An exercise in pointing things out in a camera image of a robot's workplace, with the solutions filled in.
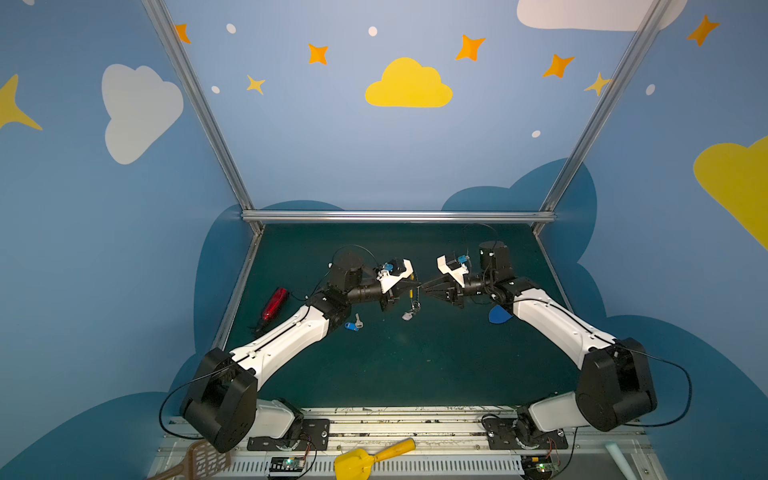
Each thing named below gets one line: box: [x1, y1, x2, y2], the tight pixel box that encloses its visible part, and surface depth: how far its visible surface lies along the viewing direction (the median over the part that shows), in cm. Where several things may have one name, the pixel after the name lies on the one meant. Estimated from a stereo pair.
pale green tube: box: [605, 442, 637, 480], surface depth 71 cm
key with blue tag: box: [344, 313, 364, 332], surface depth 96 cm
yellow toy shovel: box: [334, 438, 417, 480], surface depth 71 cm
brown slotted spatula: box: [149, 440, 231, 480], surface depth 71 cm
